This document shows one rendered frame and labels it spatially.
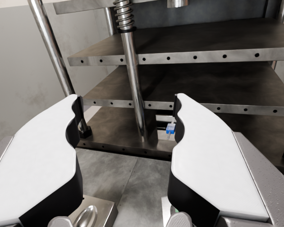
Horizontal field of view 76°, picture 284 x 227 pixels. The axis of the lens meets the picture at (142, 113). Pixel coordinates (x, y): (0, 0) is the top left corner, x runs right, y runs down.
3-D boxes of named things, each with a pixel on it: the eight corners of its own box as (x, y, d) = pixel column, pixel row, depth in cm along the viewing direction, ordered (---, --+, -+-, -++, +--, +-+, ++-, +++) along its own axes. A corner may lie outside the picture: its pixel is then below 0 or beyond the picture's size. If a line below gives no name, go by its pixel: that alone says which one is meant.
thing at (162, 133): (205, 144, 100) (208, 118, 91) (158, 139, 109) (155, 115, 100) (207, 100, 140) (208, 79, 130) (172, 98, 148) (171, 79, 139)
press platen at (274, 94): (298, 117, 79) (302, 107, 76) (83, 105, 114) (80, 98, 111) (261, 61, 136) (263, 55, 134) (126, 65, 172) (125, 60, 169)
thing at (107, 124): (313, 179, 82) (319, 170, 78) (74, 146, 123) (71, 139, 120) (268, 93, 147) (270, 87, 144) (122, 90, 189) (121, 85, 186)
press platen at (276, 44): (321, 59, 65) (327, 45, 63) (69, 66, 100) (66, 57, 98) (269, 25, 123) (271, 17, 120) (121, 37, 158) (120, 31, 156)
